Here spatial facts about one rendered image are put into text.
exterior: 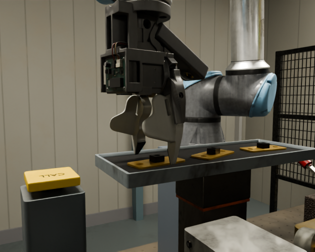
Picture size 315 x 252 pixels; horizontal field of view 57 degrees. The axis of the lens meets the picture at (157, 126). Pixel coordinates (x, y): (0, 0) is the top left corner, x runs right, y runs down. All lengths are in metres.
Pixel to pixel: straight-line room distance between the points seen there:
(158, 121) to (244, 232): 0.16
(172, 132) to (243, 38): 0.48
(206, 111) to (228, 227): 0.53
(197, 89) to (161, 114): 0.47
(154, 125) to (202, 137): 0.48
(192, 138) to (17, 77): 2.13
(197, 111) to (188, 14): 2.64
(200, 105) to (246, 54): 0.18
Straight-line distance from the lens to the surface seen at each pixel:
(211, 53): 3.53
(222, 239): 0.33
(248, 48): 0.80
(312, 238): 0.38
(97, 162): 0.46
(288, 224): 1.47
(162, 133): 0.37
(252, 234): 0.35
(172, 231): 0.94
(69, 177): 0.37
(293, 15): 3.54
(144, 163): 0.42
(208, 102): 0.83
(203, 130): 0.84
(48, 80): 2.79
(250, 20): 0.81
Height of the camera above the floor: 1.26
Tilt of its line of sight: 5 degrees down
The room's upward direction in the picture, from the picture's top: straight up
